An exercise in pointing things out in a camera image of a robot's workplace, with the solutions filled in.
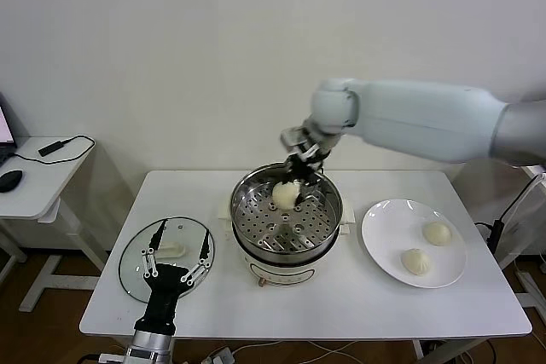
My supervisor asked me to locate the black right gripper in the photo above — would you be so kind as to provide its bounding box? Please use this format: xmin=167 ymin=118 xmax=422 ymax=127
xmin=284 ymin=123 xmax=342 ymax=206

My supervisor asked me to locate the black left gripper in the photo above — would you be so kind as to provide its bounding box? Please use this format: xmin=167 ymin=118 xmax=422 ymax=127
xmin=136 ymin=218 xmax=214 ymax=334

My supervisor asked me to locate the white steamed baozi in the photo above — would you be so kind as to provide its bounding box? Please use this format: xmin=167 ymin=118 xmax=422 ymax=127
xmin=271 ymin=180 xmax=302 ymax=211
xmin=400 ymin=248 xmax=432 ymax=276
xmin=421 ymin=222 xmax=452 ymax=248

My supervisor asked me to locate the glass lid with white handle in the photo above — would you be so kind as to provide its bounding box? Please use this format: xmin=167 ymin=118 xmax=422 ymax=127
xmin=119 ymin=216 xmax=218 ymax=303

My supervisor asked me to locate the stainless steel steamer basket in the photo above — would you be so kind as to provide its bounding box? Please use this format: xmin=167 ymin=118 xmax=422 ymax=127
xmin=229 ymin=162 xmax=343 ymax=263

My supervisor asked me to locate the white electric cooker pot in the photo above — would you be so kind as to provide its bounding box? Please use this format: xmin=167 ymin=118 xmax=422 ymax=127
xmin=217 ymin=199 xmax=356 ymax=288

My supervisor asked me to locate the white round plate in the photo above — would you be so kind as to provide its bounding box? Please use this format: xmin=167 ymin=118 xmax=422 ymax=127
xmin=361 ymin=198 xmax=468 ymax=289

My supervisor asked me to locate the white power strip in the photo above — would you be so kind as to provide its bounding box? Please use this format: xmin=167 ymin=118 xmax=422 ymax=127
xmin=200 ymin=346 xmax=236 ymax=364

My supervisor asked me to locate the white side table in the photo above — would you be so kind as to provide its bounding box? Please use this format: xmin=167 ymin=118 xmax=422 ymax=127
xmin=0 ymin=136 xmax=107 ymax=313
xmin=498 ymin=163 xmax=546 ymax=309

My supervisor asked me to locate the black adapter box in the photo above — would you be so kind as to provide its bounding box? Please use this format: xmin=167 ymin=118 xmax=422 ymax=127
xmin=38 ymin=138 xmax=73 ymax=157

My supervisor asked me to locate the black computer mouse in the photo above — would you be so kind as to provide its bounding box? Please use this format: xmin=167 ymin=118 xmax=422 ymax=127
xmin=0 ymin=170 xmax=25 ymax=194

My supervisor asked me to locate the black laptop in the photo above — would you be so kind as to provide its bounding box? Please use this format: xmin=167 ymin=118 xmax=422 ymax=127
xmin=0 ymin=93 xmax=19 ymax=165

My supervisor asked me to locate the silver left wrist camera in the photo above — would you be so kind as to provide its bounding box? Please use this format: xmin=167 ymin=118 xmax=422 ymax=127
xmin=98 ymin=350 xmax=129 ymax=364

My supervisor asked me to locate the thin black adapter cable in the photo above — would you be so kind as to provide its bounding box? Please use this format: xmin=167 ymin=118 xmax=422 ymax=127
xmin=10 ymin=135 xmax=96 ymax=165

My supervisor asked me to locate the white floor cable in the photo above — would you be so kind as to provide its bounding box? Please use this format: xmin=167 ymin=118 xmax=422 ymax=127
xmin=229 ymin=338 xmax=363 ymax=364

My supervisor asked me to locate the black power cable with brick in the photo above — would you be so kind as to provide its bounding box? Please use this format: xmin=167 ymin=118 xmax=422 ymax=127
xmin=474 ymin=176 xmax=546 ymax=254

